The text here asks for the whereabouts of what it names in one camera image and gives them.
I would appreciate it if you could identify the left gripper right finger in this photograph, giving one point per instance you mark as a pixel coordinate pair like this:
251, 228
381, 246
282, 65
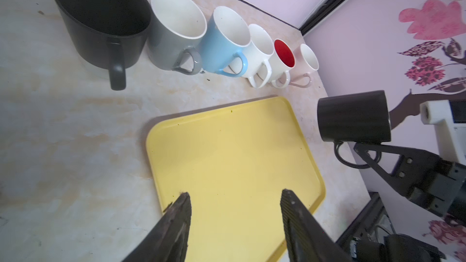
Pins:
306, 240

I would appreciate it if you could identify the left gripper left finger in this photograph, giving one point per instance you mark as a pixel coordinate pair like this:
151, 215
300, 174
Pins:
168, 240

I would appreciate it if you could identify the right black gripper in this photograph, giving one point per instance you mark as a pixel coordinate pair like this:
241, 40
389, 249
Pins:
424, 178

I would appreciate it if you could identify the all black mug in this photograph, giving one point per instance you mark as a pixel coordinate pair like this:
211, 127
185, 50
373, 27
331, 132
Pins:
358, 117

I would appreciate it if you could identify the pale pink mug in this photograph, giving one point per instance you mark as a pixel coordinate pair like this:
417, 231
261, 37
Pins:
306, 64

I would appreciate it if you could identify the white mug red interior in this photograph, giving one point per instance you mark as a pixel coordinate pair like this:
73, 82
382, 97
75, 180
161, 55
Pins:
276, 70

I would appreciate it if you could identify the white ribbed-base mug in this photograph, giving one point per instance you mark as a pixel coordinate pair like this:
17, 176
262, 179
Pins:
258, 54

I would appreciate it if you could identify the light blue mug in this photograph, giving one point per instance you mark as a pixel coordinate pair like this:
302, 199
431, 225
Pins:
226, 37

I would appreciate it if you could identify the grey mug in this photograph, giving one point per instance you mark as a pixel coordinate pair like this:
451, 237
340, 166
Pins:
177, 29

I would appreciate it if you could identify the black mug white base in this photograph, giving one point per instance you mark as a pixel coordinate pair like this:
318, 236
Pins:
108, 34

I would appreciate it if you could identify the yellow plastic tray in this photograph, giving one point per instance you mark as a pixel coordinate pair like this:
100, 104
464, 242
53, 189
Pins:
234, 162

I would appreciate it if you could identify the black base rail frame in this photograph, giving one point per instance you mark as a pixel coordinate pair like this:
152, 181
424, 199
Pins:
371, 238

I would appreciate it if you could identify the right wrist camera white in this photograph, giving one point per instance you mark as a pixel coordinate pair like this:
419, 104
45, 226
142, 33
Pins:
450, 136

